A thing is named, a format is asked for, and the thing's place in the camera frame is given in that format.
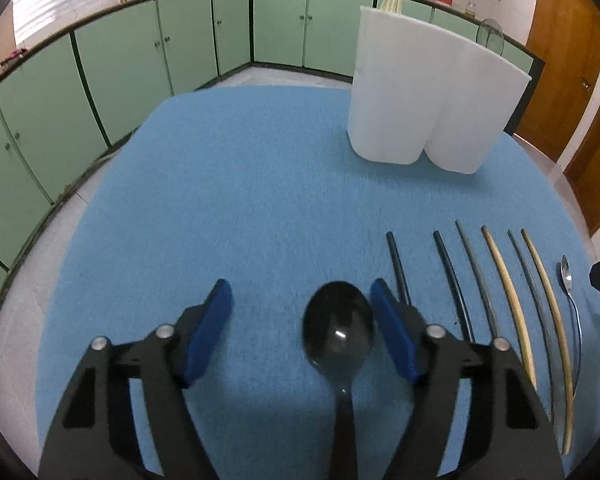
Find grey chopstick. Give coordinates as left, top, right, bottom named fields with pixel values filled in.
left=507, top=230, right=557, bottom=427
left=455, top=220, right=500, bottom=339

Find white plastic utensil holder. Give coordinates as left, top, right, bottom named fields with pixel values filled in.
left=347, top=6, right=530, bottom=174

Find black plastic spoon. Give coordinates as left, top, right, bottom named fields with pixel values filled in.
left=302, top=281, right=375, bottom=479

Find metal spoon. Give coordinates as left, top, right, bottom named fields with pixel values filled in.
left=559, top=255, right=583, bottom=391

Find black chopstick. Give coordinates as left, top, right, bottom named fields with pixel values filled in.
left=386, top=231, right=412, bottom=306
left=434, top=231, right=475, bottom=342

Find glass jar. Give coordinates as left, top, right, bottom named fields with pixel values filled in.
left=465, top=1, right=476, bottom=18

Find blue table mat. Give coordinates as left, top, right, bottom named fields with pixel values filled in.
left=35, top=87, right=600, bottom=479

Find green lower kitchen cabinets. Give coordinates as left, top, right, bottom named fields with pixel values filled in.
left=0, top=0, right=546, bottom=351

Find light wooden chopstick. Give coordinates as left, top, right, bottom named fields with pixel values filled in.
left=481, top=226, right=538, bottom=388

